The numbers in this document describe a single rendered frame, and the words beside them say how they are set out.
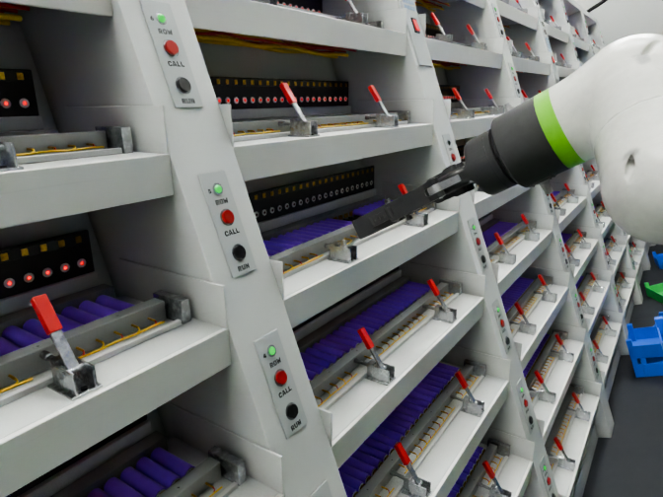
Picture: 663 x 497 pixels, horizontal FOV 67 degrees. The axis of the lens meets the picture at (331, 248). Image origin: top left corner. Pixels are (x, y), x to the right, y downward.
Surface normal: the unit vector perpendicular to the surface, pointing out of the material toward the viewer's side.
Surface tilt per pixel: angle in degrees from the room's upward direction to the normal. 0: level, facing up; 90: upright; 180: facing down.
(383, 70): 90
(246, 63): 90
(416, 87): 90
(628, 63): 50
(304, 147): 110
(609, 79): 54
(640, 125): 41
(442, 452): 20
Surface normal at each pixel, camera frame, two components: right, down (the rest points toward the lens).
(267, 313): 0.77, -0.19
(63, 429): 0.83, 0.14
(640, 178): -0.85, -0.04
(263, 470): -0.56, 0.24
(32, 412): -0.02, -0.96
